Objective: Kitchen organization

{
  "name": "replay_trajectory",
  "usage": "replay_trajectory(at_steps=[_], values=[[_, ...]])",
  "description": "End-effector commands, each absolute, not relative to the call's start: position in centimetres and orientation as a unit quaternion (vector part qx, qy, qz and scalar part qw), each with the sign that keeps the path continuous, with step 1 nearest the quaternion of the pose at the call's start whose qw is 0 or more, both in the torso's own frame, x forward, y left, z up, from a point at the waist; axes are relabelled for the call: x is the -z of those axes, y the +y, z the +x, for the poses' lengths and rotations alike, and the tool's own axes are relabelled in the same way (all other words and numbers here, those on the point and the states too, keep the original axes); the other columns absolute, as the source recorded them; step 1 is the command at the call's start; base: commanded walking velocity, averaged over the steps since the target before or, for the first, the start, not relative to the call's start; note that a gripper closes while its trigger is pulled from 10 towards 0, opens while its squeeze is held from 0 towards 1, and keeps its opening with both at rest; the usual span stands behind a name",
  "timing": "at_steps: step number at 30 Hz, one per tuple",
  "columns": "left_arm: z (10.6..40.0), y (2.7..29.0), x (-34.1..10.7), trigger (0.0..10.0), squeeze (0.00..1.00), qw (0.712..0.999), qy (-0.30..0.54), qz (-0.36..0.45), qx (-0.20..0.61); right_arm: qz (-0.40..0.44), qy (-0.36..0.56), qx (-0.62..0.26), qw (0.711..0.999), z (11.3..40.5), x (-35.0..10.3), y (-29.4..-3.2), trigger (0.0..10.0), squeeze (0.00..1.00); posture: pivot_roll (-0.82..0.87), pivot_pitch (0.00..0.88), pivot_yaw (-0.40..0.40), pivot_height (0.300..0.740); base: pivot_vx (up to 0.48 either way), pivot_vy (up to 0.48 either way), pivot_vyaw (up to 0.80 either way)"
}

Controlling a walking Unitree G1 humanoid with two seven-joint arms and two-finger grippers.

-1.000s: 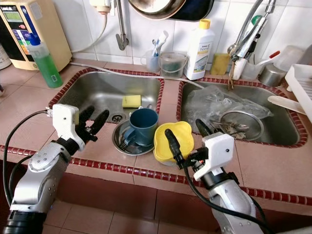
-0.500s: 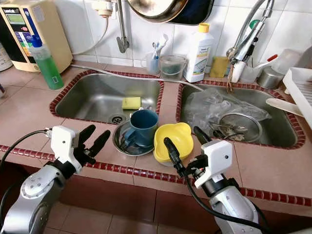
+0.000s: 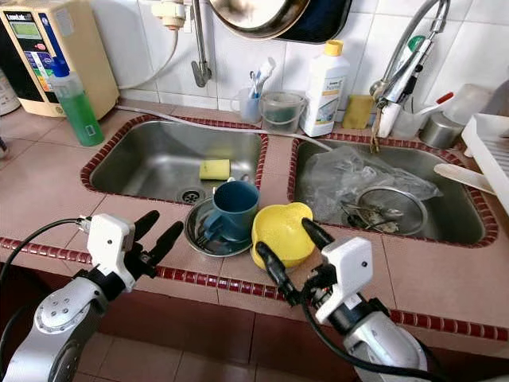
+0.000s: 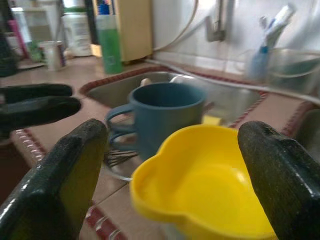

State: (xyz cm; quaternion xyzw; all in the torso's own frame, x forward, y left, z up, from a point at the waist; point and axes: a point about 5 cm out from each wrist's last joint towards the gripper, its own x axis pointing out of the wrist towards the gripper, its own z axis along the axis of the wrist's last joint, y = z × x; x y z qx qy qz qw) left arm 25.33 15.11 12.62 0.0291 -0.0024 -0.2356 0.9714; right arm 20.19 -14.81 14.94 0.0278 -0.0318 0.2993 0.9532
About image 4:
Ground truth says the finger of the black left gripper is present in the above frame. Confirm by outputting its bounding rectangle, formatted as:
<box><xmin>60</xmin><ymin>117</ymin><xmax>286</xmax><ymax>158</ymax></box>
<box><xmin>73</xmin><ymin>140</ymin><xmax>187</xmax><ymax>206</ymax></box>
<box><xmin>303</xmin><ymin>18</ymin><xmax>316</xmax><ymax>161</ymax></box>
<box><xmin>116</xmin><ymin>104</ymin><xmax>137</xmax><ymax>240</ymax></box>
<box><xmin>0</xmin><ymin>83</ymin><xmax>74</xmax><ymax>105</ymax></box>
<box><xmin>0</xmin><ymin>96</ymin><xmax>82</xmax><ymax>131</ymax></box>

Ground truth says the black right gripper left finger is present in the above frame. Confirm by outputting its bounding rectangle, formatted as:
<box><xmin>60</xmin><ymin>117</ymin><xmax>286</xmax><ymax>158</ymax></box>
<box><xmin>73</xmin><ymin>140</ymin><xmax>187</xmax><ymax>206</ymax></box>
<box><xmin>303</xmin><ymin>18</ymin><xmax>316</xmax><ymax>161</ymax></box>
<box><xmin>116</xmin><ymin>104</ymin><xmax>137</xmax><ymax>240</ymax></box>
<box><xmin>0</xmin><ymin>118</ymin><xmax>110</xmax><ymax>240</ymax></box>

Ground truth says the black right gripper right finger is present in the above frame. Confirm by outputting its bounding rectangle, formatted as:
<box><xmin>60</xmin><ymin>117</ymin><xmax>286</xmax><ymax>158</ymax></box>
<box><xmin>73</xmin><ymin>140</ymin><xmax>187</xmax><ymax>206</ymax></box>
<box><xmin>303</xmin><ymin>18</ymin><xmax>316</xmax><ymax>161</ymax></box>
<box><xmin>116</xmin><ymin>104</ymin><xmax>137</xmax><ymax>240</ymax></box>
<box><xmin>237</xmin><ymin>121</ymin><xmax>320</xmax><ymax>240</ymax></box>

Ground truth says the yellow plastic bowl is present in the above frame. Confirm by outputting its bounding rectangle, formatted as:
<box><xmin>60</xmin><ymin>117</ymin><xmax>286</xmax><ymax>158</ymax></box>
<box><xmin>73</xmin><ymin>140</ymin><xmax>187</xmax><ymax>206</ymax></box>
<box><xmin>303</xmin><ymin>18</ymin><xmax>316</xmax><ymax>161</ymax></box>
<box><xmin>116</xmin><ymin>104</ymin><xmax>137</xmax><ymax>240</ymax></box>
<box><xmin>129</xmin><ymin>124</ymin><xmax>277</xmax><ymax>240</ymax></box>

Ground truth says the blue plastic mug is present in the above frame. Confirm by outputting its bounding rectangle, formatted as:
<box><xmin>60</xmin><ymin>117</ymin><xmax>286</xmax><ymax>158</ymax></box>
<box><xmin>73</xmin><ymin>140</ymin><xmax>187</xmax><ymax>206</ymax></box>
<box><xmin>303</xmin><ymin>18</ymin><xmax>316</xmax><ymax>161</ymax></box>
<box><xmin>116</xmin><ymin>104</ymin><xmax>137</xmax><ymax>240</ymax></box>
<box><xmin>106</xmin><ymin>82</ymin><xmax>209</xmax><ymax>162</ymax></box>

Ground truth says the black countertop appliance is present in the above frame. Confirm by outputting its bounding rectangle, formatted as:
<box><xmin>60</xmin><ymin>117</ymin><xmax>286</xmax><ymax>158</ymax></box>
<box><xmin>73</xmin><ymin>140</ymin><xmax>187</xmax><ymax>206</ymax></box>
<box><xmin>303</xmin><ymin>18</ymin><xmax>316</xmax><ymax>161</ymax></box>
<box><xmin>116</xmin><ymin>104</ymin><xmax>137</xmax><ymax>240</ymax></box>
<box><xmin>0</xmin><ymin>0</ymin><xmax>20</xmax><ymax>77</ymax></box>

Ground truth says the white printed mug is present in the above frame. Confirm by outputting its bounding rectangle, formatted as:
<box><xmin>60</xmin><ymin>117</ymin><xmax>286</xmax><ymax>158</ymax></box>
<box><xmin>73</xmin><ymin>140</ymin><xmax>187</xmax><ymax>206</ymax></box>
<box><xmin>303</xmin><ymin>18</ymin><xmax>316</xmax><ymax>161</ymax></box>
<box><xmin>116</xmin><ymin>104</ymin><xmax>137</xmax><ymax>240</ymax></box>
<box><xmin>39</xmin><ymin>40</ymin><xmax>67</xmax><ymax>72</ymax></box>

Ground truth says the pink bottle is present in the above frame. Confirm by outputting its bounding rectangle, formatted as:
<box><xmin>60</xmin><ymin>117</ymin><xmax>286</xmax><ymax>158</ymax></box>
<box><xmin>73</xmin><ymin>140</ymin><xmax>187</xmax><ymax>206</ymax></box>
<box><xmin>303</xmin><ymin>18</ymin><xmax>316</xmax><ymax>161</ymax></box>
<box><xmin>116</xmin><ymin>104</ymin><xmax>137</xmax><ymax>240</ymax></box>
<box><xmin>7</xmin><ymin>19</ymin><xmax>27</xmax><ymax>60</ymax></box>

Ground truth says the large white plastic jug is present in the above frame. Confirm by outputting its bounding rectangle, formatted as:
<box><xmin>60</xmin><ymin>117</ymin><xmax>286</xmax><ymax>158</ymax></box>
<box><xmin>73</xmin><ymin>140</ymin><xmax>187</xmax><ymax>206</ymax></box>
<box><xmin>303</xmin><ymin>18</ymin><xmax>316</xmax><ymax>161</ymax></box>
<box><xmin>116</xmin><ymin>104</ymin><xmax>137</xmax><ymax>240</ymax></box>
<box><xmin>61</xmin><ymin>13</ymin><xmax>93</xmax><ymax>57</ymax></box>

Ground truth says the green soap bottle blue pump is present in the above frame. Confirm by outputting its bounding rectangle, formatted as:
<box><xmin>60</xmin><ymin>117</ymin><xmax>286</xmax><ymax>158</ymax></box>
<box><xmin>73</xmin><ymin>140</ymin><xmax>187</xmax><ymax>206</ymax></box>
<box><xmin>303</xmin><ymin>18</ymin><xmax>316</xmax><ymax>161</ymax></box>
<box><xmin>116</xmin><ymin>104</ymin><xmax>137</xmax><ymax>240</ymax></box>
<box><xmin>95</xmin><ymin>0</ymin><xmax>124</xmax><ymax>75</ymax></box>

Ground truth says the stainless steel sink basin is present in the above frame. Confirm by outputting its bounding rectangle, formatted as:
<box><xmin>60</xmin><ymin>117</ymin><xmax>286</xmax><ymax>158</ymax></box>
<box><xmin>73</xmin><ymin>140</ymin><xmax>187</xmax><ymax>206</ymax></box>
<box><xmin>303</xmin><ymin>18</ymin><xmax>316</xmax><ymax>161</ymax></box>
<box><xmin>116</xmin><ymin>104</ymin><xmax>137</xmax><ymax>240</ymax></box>
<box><xmin>86</xmin><ymin>71</ymin><xmax>262</xmax><ymax>127</ymax></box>

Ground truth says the yellow sponge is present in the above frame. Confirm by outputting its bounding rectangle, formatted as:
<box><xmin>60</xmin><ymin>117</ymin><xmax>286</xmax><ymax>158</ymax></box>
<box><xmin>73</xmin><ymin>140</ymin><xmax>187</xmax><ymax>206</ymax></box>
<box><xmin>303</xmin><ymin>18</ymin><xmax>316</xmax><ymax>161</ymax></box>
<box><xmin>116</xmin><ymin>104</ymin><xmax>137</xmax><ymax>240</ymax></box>
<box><xmin>201</xmin><ymin>115</ymin><xmax>224</xmax><ymax>126</ymax></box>

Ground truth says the clear plastic container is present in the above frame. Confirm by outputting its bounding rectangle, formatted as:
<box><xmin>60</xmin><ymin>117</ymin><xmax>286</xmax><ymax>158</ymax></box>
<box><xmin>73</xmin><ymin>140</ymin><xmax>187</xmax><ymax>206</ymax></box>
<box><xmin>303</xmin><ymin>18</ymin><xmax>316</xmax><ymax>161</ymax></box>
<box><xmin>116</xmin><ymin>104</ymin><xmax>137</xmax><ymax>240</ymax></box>
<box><xmin>266</xmin><ymin>47</ymin><xmax>320</xmax><ymax>95</ymax></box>

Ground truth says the beige water ionizer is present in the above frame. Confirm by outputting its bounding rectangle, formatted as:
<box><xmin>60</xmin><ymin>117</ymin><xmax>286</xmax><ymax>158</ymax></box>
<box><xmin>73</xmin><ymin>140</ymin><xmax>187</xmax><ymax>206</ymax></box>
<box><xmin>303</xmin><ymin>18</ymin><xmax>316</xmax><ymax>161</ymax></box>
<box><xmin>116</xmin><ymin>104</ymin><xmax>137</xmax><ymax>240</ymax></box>
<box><xmin>92</xmin><ymin>0</ymin><xmax>154</xmax><ymax>63</ymax></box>

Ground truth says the clear toothbrush cup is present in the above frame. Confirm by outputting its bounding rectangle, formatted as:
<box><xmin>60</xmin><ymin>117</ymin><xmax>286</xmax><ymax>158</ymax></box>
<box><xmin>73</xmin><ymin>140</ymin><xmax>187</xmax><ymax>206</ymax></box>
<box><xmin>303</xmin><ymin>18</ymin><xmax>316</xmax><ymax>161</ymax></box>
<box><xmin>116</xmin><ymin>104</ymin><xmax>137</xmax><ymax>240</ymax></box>
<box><xmin>246</xmin><ymin>44</ymin><xmax>273</xmax><ymax>81</ymax></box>

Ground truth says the white water hose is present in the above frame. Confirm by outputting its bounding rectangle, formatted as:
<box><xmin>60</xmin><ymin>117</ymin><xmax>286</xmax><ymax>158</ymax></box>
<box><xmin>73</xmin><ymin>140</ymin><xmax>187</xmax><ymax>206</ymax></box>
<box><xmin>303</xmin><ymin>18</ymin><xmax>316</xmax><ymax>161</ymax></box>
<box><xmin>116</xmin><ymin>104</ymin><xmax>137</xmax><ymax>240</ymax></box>
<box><xmin>152</xmin><ymin>0</ymin><xmax>200</xmax><ymax>52</ymax></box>
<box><xmin>144</xmin><ymin>58</ymin><xmax>320</xmax><ymax>103</ymax></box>

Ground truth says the metal wall tap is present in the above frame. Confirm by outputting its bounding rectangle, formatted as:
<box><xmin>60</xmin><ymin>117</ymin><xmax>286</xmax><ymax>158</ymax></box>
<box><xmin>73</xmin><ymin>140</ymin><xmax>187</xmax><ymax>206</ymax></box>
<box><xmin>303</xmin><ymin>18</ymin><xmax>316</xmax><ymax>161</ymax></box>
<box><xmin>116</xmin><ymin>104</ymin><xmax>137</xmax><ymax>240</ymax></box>
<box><xmin>204</xmin><ymin>0</ymin><xmax>236</xmax><ymax>42</ymax></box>

